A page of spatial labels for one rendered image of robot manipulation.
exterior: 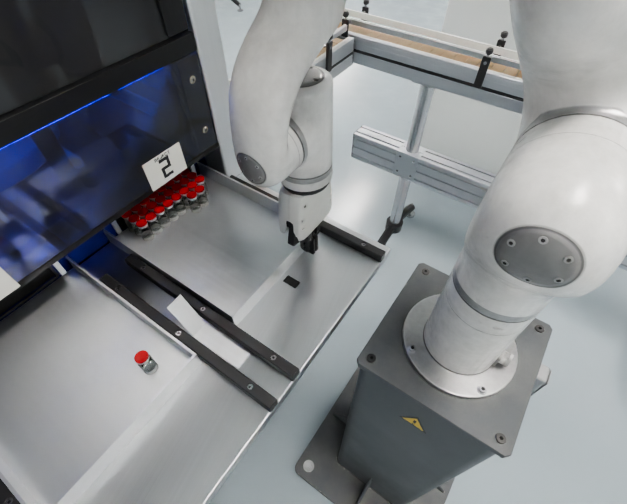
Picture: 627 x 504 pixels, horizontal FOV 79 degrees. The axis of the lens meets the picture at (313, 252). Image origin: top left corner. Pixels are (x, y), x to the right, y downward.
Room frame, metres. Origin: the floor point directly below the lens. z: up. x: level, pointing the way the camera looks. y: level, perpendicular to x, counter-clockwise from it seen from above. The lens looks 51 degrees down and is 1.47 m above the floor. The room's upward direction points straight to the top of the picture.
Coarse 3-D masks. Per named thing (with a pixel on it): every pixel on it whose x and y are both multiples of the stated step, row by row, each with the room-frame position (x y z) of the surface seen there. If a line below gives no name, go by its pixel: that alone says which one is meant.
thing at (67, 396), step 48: (48, 288) 0.39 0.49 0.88; (96, 288) 0.39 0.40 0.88; (0, 336) 0.29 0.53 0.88; (48, 336) 0.29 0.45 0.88; (96, 336) 0.29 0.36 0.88; (144, 336) 0.29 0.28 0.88; (0, 384) 0.21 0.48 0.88; (48, 384) 0.21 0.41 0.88; (96, 384) 0.21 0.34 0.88; (144, 384) 0.21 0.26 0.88; (0, 432) 0.14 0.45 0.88; (48, 432) 0.14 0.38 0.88; (96, 432) 0.14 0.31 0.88; (48, 480) 0.08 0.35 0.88
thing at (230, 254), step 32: (224, 192) 0.65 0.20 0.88; (256, 192) 0.61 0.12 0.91; (192, 224) 0.55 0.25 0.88; (224, 224) 0.55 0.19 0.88; (256, 224) 0.55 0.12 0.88; (160, 256) 0.46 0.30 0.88; (192, 256) 0.46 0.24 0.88; (224, 256) 0.46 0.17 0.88; (256, 256) 0.46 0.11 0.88; (288, 256) 0.44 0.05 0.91; (192, 288) 0.36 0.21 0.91; (224, 288) 0.39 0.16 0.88; (256, 288) 0.36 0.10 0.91
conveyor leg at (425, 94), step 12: (420, 84) 1.23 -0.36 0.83; (420, 96) 1.25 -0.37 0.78; (432, 96) 1.25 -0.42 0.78; (420, 108) 1.24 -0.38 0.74; (420, 120) 1.24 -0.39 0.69; (420, 132) 1.24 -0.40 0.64; (408, 144) 1.25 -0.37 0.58; (408, 180) 1.24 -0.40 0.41; (396, 192) 1.26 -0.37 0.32; (396, 204) 1.25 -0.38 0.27; (396, 216) 1.24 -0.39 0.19
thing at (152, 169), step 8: (176, 144) 0.59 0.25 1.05; (168, 152) 0.58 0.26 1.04; (176, 152) 0.59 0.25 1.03; (152, 160) 0.55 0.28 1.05; (176, 160) 0.58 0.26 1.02; (184, 160) 0.60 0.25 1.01; (144, 168) 0.53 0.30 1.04; (152, 168) 0.54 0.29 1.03; (160, 168) 0.55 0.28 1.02; (168, 168) 0.57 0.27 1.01; (176, 168) 0.58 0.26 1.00; (184, 168) 0.59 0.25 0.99; (152, 176) 0.54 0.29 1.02; (160, 176) 0.55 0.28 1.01; (168, 176) 0.56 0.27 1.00; (152, 184) 0.53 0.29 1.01; (160, 184) 0.54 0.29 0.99
